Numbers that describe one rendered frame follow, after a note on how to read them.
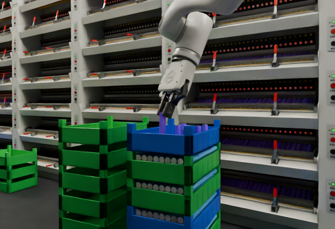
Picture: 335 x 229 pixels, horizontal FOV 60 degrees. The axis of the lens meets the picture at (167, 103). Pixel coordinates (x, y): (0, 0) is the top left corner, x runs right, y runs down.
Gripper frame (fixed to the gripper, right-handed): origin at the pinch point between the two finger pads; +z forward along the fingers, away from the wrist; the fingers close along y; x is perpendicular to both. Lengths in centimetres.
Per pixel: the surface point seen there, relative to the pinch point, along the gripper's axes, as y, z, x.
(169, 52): -47, -39, 20
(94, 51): -98, -36, 0
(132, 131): -5.6, 9.0, -4.6
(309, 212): 8, 11, 73
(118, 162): -23.9, 18.6, 4.7
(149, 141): -0.7, 10.1, -1.0
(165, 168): 3.7, 15.4, 4.3
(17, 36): -175, -40, -36
